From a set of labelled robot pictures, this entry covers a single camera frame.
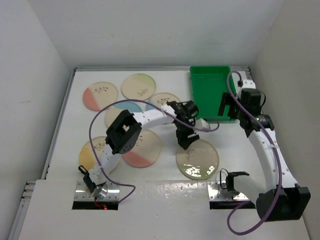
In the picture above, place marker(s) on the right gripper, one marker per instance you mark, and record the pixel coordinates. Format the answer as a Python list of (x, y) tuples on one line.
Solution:
[(225, 101)]

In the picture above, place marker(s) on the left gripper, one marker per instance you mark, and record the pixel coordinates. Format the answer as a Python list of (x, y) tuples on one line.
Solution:
[(183, 139)]

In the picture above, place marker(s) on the pale green cream plate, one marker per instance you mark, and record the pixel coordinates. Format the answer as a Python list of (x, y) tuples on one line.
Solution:
[(199, 161)]

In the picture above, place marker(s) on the pink cream plate front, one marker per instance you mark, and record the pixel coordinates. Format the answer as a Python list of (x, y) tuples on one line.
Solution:
[(146, 151)]

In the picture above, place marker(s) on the pink cream plate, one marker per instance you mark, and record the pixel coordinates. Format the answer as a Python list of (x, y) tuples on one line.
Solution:
[(99, 95), (146, 151)]

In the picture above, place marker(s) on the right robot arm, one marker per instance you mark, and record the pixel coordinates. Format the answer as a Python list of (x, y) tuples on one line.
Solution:
[(293, 198)]

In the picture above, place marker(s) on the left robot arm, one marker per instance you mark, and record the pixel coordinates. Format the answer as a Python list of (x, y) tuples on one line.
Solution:
[(122, 135)]

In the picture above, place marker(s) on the green plastic bin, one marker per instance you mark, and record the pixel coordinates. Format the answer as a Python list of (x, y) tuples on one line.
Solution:
[(208, 84)]

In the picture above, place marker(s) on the blue cream plate right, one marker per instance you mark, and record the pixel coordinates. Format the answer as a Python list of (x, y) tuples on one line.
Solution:
[(162, 98)]

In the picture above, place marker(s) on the blue cream plate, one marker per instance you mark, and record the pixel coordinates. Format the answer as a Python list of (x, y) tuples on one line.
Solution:
[(112, 113), (162, 98)]

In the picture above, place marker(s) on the green cream plate rear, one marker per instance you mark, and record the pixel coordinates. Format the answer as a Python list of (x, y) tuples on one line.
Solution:
[(138, 86)]

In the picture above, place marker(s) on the blue cream plate centre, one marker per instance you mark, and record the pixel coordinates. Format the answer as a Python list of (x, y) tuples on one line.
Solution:
[(112, 113)]

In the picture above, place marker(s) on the pink cream plate rear left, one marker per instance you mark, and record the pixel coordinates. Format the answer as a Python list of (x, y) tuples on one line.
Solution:
[(99, 95)]

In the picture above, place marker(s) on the yellow cream plate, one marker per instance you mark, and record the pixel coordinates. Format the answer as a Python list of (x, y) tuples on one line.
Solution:
[(87, 158)]

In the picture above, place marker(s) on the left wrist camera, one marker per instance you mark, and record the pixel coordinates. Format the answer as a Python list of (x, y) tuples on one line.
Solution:
[(202, 124)]

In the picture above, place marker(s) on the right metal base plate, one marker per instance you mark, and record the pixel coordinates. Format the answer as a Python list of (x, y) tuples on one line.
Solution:
[(217, 194)]

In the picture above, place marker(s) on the metal base plate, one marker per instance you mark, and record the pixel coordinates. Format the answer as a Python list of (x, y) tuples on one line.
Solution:
[(107, 192), (217, 194)]

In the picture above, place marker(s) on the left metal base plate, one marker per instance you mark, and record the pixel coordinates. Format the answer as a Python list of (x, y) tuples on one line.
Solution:
[(107, 192)]

